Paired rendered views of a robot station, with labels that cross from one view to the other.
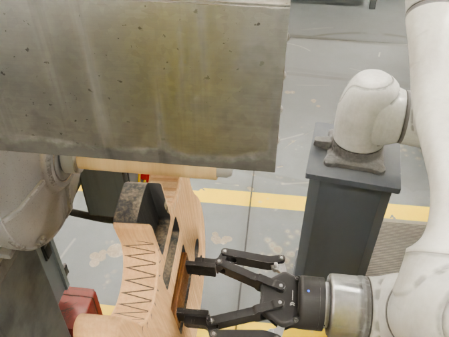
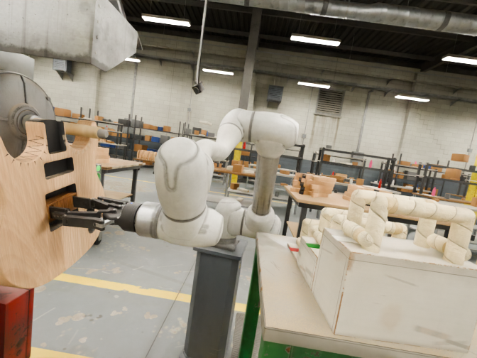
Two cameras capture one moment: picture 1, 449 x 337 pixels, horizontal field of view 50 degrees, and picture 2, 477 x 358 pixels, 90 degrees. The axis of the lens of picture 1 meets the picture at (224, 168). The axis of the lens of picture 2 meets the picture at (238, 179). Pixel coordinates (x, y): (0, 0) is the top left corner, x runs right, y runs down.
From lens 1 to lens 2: 0.56 m
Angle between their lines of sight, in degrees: 35
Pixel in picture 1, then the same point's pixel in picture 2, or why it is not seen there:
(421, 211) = not seen: hidden behind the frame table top
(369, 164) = (226, 246)
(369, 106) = (225, 210)
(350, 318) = (147, 213)
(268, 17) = not seen: outside the picture
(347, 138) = not seen: hidden behind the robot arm
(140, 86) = (42, 17)
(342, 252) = (213, 307)
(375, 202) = (229, 268)
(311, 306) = (128, 208)
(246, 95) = (81, 23)
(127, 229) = (31, 125)
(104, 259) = (67, 321)
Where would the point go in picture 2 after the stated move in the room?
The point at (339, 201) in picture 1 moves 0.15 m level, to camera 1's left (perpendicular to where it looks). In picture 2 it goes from (210, 267) to (183, 264)
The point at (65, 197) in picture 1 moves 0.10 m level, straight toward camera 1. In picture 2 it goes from (20, 148) to (8, 150)
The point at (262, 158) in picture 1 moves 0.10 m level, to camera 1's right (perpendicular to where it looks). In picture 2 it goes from (86, 55) to (137, 64)
